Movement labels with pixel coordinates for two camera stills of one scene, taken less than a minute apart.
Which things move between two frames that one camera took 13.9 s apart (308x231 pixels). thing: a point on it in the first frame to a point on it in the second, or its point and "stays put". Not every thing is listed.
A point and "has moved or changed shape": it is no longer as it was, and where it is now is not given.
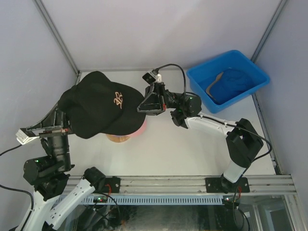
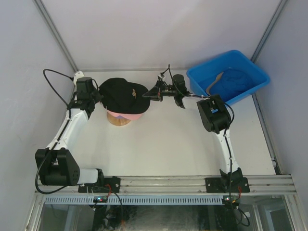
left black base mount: x=111 y=185 stays put
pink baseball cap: x=139 y=131 to x=129 y=116
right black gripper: x=154 y=104 to x=158 y=92
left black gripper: x=57 y=119 to x=97 y=96
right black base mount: x=223 y=185 stays put
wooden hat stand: x=118 y=138 to x=117 y=121
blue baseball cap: x=229 y=85 stays put
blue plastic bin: x=220 y=81 stays put
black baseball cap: x=97 y=105 has moved or changed shape
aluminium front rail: x=275 y=184 stays put
